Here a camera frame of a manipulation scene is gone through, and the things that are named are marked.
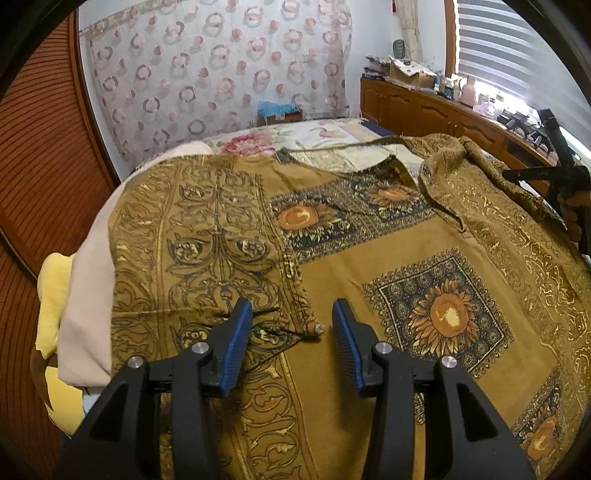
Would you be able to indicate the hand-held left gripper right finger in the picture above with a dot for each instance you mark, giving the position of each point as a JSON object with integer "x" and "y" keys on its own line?
{"x": 344, "y": 332}

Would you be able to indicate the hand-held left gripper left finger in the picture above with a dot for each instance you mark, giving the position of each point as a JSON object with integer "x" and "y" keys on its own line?
{"x": 240, "y": 332}

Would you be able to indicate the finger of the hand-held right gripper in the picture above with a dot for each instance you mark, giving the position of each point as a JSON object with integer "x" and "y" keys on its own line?
{"x": 556, "y": 136}
{"x": 535, "y": 175}

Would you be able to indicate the golden brown patterned cloth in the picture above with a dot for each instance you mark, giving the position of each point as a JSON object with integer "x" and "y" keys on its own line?
{"x": 369, "y": 249}

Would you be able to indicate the person's right hand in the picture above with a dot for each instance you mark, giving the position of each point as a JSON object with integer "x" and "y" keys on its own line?
{"x": 577, "y": 207}

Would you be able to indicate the black devices on cabinet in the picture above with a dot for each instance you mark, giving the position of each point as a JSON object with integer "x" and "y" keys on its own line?
{"x": 521, "y": 122}

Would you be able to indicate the pink bottle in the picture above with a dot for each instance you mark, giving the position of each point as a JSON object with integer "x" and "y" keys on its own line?
{"x": 469, "y": 92}

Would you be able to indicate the grey window blind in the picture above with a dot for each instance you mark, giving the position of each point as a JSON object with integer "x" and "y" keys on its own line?
{"x": 508, "y": 41}

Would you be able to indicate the long wooden cabinet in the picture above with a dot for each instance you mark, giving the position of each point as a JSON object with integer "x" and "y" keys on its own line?
{"x": 415, "y": 110}

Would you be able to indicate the beige cloth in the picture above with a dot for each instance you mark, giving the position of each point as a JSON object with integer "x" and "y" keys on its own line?
{"x": 92, "y": 295}

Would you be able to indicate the open cardboard box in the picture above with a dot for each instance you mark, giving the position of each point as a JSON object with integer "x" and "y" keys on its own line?
{"x": 411, "y": 74}

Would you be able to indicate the beige lace curtain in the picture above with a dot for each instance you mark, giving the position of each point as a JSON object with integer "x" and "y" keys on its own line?
{"x": 411, "y": 27}

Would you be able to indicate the yellow cloth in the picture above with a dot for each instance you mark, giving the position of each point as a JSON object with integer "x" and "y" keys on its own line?
{"x": 51, "y": 300}

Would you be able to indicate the wooden slatted door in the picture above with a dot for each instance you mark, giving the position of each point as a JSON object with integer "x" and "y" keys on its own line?
{"x": 46, "y": 184}

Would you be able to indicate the sheer curtain with circle print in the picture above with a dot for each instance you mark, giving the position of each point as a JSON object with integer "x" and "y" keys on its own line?
{"x": 207, "y": 69}

